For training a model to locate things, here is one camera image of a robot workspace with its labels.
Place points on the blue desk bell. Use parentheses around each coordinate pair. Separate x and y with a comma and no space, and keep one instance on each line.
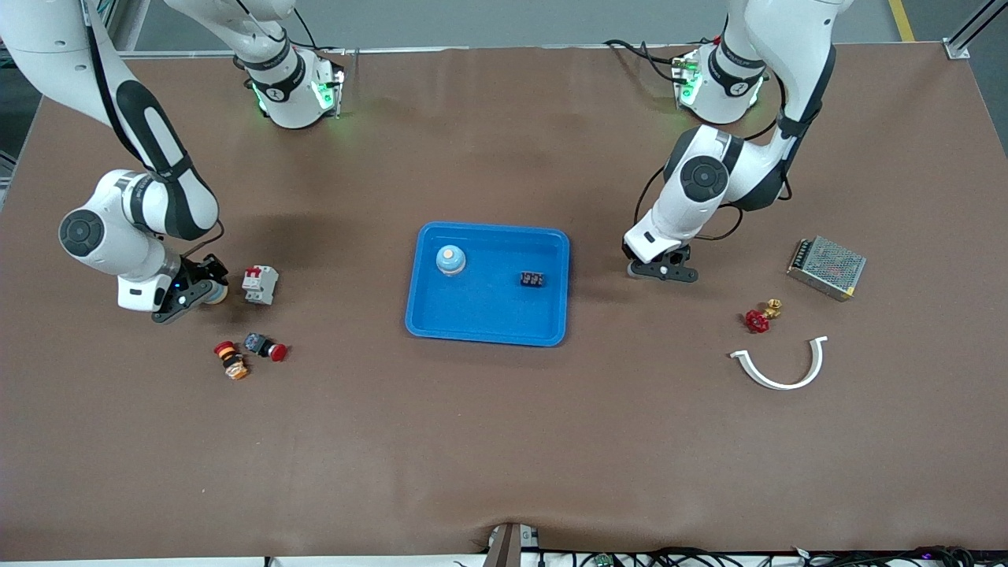
(217,295)
(450,261)

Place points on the black terminal block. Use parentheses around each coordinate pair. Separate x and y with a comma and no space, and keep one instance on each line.
(531,279)

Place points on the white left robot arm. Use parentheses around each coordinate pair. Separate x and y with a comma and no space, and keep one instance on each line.
(787,39)

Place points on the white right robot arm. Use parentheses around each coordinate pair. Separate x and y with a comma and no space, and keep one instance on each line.
(150,205)

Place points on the white circuit breaker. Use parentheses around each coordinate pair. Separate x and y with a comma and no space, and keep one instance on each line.
(260,284)

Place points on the red orange push button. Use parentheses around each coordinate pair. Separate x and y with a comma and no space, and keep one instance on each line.
(232,361)

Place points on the red mushroom button black body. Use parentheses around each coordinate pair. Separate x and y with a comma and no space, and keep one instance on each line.
(265,346)

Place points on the metal mesh power supply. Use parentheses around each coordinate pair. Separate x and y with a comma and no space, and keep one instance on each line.
(826,268)

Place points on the white curved plastic clamp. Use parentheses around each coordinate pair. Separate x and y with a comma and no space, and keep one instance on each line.
(781,386)

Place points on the blue plastic tray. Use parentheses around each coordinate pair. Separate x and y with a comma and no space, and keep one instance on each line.
(488,307)

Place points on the brown camera mount bracket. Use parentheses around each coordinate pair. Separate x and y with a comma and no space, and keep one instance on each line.
(508,547)

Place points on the aluminium frame post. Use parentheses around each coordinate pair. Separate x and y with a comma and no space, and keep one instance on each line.
(975,27)

